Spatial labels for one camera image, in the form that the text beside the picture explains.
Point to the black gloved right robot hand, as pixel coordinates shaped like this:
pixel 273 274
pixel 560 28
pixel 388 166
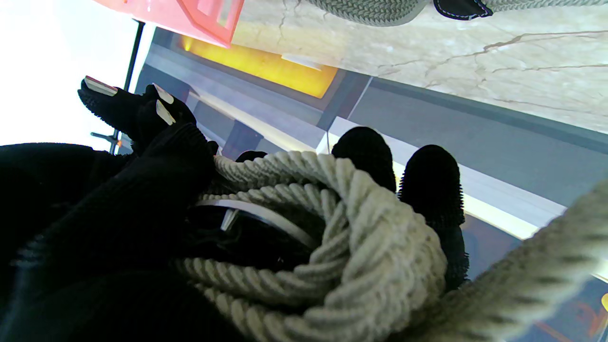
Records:
pixel 137 111

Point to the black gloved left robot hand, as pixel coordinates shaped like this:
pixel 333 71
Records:
pixel 118 247

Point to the beige woven belt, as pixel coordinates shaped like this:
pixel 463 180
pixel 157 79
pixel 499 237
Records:
pixel 380 12
pixel 380 266

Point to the black metal rod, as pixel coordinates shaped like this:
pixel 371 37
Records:
pixel 130 71

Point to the pink plastic mesh basket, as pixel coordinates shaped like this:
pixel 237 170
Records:
pixel 190 16

